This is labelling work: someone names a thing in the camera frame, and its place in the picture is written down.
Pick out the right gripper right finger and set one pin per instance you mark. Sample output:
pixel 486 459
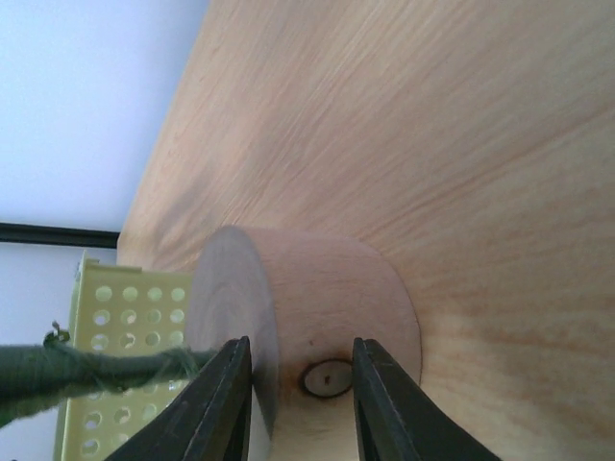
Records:
pixel 396 420

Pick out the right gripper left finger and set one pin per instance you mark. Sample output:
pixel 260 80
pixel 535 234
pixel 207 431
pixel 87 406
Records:
pixel 209 420

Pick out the light green plastic basket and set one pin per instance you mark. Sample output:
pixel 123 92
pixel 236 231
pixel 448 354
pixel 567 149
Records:
pixel 120 311

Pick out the small green christmas tree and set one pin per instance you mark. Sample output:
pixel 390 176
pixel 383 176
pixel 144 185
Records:
pixel 301 299

